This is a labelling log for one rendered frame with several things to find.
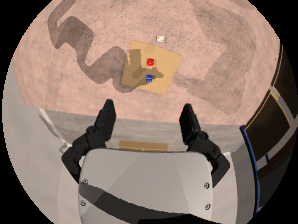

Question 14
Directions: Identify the tan flat mat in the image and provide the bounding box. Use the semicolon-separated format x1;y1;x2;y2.
121;40;183;95

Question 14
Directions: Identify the red die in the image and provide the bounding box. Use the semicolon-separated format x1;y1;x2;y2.
147;59;154;66

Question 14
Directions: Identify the white die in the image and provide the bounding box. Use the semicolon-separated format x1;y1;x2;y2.
157;35;164;42

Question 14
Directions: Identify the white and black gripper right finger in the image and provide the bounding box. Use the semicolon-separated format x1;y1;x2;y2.
179;103;230;188

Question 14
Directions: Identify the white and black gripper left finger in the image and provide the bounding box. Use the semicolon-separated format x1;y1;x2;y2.
61;99;116;184

